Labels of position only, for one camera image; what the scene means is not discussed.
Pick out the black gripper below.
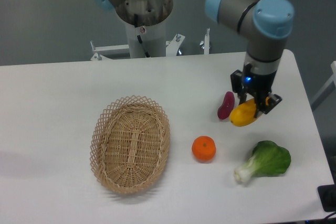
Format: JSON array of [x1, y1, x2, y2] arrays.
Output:
[[230, 63, 282, 118]]

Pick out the yellow mango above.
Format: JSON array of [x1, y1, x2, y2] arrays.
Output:
[[229, 98, 263, 127]]

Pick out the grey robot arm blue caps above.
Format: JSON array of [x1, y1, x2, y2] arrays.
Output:
[[95, 0, 295, 118]]

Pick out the purple sweet potato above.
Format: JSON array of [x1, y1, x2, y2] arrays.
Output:
[[217, 91, 235, 120]]

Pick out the green bok choy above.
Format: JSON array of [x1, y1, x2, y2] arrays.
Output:
[[234, 141, 291, 183]]

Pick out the orange tangerine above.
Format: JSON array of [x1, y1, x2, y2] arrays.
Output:
[[191, 136, 216, 162]]

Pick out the white furniture leg right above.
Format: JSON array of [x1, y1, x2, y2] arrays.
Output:
[[310, 61, 335, 111]]

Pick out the black device at table edge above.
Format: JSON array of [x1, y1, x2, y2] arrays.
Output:
[[317, 185, 335, 212]]

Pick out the woven wicker basket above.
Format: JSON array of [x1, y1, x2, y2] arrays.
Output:
[[90, 95, 170, 194]]

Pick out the white metal base frame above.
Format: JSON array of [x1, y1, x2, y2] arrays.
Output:
[[89, 28, 213, 61]]

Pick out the black cable on pedestal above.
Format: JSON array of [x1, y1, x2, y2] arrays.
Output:
[[133, 13, 151, 58]]

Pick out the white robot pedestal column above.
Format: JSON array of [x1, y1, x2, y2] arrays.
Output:
[[124, 22, 166, 59]]

